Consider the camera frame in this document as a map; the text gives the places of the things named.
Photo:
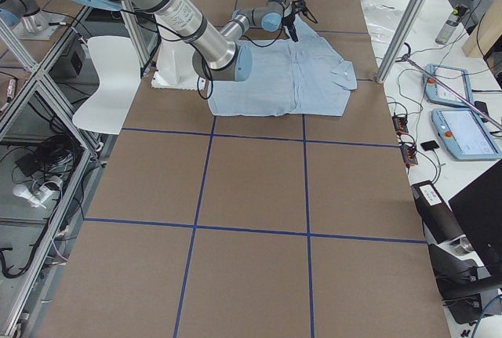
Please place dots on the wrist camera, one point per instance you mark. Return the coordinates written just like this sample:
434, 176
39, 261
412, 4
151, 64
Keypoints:
300, 6

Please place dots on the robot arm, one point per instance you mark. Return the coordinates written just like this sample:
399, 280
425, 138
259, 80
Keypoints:
28, 20
217, 55

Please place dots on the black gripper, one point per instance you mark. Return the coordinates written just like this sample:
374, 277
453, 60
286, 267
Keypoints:
290, 21

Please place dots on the near blue teach pendant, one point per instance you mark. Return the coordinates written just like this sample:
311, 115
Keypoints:
464, 135

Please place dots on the black monitor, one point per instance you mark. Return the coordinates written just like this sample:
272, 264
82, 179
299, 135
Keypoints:
477, 209

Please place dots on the light blue button shirt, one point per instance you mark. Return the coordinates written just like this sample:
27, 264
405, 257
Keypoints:
304, 77

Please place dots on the clear plastic bag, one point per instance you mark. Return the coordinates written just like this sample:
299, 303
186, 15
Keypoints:
381, 21

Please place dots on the clear water bottle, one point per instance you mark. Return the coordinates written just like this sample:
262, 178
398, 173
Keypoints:
455, 17

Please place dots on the white power strip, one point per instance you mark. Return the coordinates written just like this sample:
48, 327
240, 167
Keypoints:
37, 198

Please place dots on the black cylindrical device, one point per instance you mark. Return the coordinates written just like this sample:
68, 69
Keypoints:
435, 213

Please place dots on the white plastic chair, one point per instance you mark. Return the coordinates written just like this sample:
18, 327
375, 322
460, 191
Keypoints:
118, 69

